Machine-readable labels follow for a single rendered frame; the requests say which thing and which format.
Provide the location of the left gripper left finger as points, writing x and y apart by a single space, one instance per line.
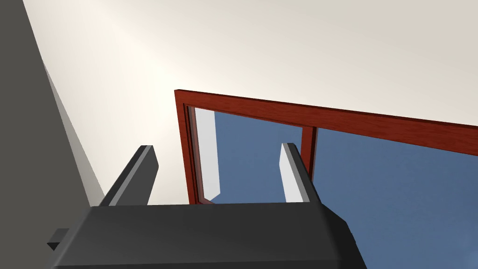
133 180

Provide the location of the red wooden framed window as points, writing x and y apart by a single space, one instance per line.
373 123

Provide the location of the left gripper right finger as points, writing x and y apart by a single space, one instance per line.
297 176

